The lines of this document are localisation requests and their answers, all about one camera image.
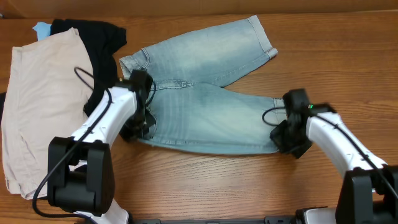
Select light blue denim shorts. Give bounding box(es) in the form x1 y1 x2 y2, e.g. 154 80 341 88
119 16 285 155

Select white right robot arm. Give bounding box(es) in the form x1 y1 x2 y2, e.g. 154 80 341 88
264 89 397 224

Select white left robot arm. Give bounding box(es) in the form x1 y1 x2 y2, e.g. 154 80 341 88
46 69 156 223

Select black t-shirt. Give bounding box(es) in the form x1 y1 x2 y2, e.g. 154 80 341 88
0 18 127 201

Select beige cotton shorts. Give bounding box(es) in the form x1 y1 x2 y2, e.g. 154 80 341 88
1 28 93 200

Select light blue folded garment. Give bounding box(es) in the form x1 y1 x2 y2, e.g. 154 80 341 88
32 22 52 41

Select brown cardboard backdrop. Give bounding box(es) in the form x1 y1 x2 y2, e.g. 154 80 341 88
1 0 397 18

